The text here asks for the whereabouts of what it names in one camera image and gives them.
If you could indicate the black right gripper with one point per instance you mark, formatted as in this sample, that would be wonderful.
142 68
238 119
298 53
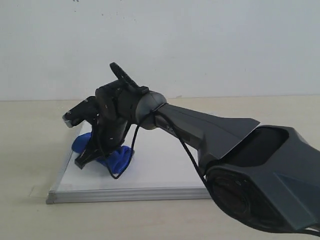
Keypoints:
107 136

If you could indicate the blue cloth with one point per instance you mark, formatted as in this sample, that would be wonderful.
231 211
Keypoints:
116 162

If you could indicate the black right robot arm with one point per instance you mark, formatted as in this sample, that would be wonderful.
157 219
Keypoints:
265 176

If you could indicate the white board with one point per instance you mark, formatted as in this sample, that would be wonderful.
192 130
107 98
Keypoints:
159 170

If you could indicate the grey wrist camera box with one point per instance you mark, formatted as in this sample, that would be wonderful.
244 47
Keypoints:
86 110

